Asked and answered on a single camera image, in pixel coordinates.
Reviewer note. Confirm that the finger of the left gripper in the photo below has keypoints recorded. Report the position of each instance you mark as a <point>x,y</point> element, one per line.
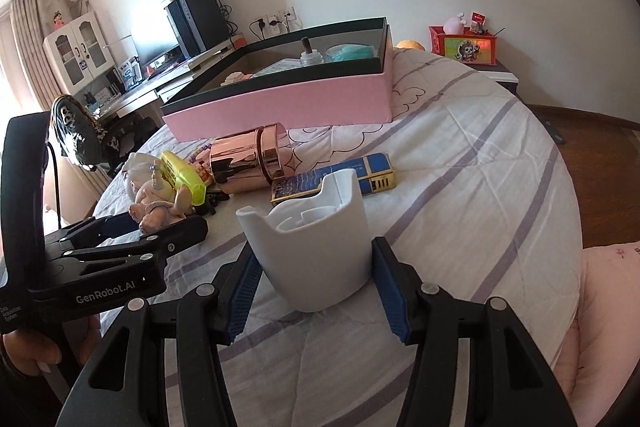
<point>90,233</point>
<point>165,243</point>

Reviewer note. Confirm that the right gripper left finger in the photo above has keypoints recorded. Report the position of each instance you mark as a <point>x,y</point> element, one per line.
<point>123,383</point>

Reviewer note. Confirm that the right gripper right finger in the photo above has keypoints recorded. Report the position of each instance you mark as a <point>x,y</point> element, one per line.
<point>510,381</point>

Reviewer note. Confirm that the pink doll figure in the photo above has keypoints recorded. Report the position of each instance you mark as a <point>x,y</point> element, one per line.
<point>158,205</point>

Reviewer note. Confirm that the yellow highlighter marker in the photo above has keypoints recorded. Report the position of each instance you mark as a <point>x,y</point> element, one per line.
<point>179,173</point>

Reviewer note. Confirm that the rose gold metallic cylinder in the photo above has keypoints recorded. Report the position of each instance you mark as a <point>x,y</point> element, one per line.
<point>249,160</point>

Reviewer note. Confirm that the white plastic cup holder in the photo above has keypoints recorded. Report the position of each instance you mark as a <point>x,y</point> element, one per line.
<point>316,251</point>

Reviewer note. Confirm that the clear glass diffuser bottle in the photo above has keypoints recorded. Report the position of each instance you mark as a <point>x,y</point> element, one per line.
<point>310,56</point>

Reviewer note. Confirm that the teal round case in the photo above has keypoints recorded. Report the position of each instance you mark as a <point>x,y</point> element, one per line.
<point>349,52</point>

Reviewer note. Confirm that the clear green card box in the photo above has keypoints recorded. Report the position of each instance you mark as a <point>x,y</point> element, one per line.
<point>283,65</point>

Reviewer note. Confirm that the left hand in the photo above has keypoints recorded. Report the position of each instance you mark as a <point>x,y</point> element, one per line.
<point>27,353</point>

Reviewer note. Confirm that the black office chair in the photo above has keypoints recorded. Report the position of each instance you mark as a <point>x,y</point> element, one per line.
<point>91,145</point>

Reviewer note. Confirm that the pink blanket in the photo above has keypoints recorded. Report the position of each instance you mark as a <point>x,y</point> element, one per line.
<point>601,348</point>

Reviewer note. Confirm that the white desk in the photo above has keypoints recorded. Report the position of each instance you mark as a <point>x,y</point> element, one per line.
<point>162,87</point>

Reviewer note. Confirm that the white glass door cabinet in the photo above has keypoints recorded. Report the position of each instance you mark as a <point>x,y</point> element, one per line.
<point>78,53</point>

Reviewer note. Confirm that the computer monitor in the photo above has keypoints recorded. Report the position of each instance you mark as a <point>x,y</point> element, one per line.
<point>149,48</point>

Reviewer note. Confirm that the striped white bedspread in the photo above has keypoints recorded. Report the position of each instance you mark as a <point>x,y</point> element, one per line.
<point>483,206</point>

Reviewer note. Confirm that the black computer tower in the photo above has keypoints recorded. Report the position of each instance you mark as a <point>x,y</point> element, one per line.
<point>198,25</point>

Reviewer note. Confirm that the pink storage box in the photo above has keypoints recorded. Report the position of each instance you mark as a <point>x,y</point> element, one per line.
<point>228,99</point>

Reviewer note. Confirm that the black bathroom scale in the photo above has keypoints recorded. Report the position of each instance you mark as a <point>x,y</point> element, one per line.
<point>555,134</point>

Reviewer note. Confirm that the orange octopus plush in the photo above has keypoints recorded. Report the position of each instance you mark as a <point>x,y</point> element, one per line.
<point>410,44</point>

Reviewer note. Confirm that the white black nightstand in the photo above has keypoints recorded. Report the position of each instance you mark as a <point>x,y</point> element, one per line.
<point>501,75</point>

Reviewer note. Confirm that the pink plush toy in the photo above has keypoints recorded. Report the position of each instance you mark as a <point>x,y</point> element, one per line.
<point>455,25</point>

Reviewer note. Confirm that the red toy crate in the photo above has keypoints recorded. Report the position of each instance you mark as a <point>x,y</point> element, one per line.
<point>467,48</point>

